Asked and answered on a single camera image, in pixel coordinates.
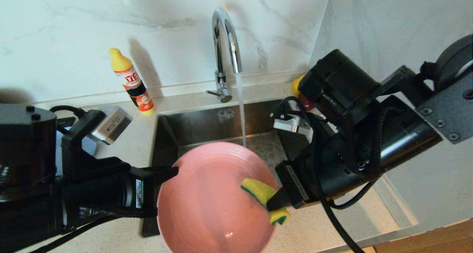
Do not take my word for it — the black braided cable sleeve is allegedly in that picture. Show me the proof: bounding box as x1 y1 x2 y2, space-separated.
325 94 392 178
78 206 157 220

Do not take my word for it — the blue-grey plate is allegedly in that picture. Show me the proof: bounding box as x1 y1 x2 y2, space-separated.
55 131 98 176

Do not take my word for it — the running water stream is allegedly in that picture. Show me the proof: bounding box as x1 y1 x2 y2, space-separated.
236 73 248 147

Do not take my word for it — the dark red apple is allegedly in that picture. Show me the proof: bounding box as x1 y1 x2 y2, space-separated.
298 94 315 111

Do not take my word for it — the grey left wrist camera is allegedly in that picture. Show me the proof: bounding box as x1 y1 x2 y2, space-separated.
90 105 133 146

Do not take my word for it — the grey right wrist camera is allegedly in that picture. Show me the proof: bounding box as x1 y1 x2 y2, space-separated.
273 113 314 142

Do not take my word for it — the chrome gooseneck faucet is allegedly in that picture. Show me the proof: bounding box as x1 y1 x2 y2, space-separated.
206 8 243 104

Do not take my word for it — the stainless steel sink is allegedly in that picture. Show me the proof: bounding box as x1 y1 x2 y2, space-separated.
141 99 337 238

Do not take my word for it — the yellow-capped detergent bottle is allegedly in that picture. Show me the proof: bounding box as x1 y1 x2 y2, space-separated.
109 48 156 116

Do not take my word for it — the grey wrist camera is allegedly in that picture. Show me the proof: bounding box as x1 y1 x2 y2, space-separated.
273 113 314 142
90 105 133 146

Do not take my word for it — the yellow pear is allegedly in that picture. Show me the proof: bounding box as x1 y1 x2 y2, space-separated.
291 75 305 96

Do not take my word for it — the pink plate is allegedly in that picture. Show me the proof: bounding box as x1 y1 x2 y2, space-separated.
157 141 278 253

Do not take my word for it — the thin black cable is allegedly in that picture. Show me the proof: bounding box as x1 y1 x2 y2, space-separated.
328 179 377 210

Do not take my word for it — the yellow green sponge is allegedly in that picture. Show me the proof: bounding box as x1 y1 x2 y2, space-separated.
241 178 291 225

